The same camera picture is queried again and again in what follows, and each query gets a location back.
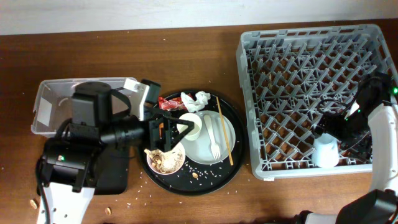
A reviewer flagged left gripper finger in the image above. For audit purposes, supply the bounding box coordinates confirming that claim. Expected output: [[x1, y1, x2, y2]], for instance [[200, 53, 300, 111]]
[[163, 125, 194, 152], [161, 110, 194, 126]]

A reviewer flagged white paper cup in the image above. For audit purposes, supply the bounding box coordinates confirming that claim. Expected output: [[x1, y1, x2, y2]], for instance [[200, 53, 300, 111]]
[[177, 113, 203, 141]]

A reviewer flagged grey plate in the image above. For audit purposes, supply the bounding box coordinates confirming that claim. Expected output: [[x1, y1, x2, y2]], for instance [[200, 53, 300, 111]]
[[181, 110, 236, 165]]

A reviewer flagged light blue cup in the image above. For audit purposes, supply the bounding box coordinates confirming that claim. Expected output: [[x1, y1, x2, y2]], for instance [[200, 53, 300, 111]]
[[312, 133, 339, 169]]

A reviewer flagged white plastic fork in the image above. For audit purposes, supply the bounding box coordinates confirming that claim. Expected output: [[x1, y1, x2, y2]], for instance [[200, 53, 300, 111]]
[[203, 114, 221, 160]]

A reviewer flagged wooden chopstick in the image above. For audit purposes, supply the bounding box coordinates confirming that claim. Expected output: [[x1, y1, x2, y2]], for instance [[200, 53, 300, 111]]
[[216, 96, 234, 166]]

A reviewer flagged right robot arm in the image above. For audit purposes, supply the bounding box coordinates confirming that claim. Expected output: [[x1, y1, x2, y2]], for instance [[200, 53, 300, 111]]
[[292, 72, 397, 223]]

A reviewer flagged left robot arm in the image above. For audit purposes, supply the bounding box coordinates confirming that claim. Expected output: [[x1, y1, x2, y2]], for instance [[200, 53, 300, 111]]
[[35, 79, 194, 223]]

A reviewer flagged grey dishwasher rack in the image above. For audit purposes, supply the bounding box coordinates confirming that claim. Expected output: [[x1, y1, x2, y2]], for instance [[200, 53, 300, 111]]
[[236, 24, 397, 181]]

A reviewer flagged orange carrot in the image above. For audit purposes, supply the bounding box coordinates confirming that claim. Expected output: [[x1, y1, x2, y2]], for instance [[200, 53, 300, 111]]
[[159, 123, 164, 138]]

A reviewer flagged red snack wrapper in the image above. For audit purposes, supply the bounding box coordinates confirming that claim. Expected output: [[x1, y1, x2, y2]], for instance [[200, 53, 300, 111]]
[[158, 97, 187, 111]]

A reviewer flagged crumpled white napkin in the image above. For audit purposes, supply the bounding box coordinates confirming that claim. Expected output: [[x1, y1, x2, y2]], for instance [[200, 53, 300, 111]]
[[180, 91, 211, 113]]

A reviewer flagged round black tray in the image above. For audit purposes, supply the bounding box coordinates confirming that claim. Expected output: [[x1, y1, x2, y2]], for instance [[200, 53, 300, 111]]
[[137, 91, 248, 196]]

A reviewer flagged pink bowl of food scraps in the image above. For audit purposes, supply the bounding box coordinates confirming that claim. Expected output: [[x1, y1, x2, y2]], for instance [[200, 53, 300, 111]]
[[144, 143, 186, 175]]

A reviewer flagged black plastic bin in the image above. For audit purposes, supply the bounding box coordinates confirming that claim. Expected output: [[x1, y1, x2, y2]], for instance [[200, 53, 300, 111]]
[[39, 146, 129, 195]]

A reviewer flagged nut shell on table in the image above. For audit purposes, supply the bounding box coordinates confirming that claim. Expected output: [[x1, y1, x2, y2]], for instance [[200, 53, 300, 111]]
[[104, 207, 111, 215]]

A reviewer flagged clear plastic bin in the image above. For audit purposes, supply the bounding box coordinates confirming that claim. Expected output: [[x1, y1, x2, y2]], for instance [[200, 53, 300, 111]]
[[31, 77, 136, 138]]

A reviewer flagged nut shell left edge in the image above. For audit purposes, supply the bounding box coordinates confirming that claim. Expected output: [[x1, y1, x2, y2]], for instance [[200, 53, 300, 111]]
[[29, 199, 38, 210]]

